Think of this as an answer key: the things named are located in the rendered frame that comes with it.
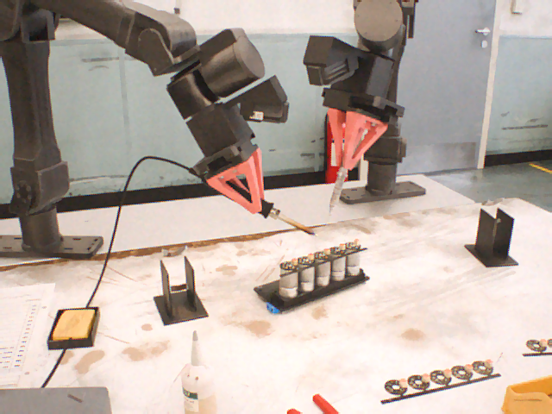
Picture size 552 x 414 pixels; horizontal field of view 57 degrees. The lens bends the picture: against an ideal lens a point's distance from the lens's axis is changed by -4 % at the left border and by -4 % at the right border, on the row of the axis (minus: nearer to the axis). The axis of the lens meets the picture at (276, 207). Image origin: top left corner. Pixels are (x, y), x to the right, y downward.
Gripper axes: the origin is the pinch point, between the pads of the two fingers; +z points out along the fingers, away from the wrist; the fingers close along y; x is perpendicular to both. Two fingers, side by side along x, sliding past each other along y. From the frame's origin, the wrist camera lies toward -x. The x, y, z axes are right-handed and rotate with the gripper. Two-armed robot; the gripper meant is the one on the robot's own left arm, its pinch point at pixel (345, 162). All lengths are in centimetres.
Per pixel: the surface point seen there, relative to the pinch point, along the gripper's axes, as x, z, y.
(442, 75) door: 262, -71, -169
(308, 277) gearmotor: -2.7, 16.2, 1.7
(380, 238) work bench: 22.3, 11.7, -6.7
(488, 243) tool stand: 27.5, 6.6, 10.3
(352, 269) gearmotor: 5.3, 14.6, 2.3
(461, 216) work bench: 42.2, 4.6, -3.7
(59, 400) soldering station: -38.7, 23.3, 12.5
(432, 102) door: 263, -51, -171
